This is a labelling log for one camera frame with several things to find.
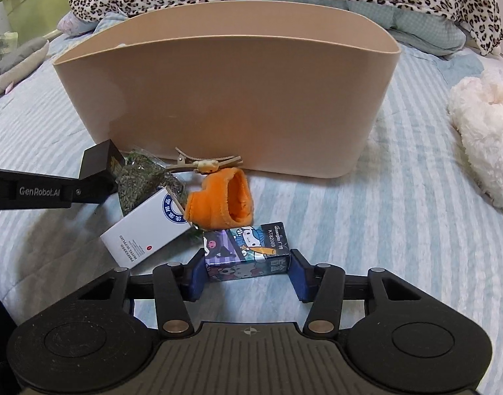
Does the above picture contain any light green quilted pillow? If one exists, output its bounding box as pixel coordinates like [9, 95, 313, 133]
[264, 0, 467, 56]

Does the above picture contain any orange knitted sock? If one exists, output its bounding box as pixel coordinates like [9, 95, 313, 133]
[184, 168, 253, 231]

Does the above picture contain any black square box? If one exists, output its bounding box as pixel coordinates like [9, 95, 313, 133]
[80, 139, 125, 182]

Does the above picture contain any blue striped bed quilt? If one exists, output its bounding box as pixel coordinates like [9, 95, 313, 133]
[0, 45, 503, 394]

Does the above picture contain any dried herb plastic bag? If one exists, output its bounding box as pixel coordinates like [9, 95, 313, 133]
[117, 149, 187, 216]

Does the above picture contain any white rectangular carton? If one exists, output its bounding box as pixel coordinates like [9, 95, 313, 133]
[100, 187, 191, 268]

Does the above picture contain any white fluffy plush toy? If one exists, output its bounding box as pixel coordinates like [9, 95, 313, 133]
[447, 69, 503, 210]

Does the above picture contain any beige plastic storage basket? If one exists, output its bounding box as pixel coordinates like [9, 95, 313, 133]
[54, 1, 401, 178]

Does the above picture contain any beige hair clip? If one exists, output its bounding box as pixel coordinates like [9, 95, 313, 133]
[165, 147, 243, 175]

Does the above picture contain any cartoon printed card box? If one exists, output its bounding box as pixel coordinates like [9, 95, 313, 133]
[203, 222, 290, 282]

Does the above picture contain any grey plush cushion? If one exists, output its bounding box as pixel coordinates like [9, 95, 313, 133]
[0, 37, 49, 95]

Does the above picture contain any small pink plush item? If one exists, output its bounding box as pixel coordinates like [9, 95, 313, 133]
[57, 11, 98, 37]

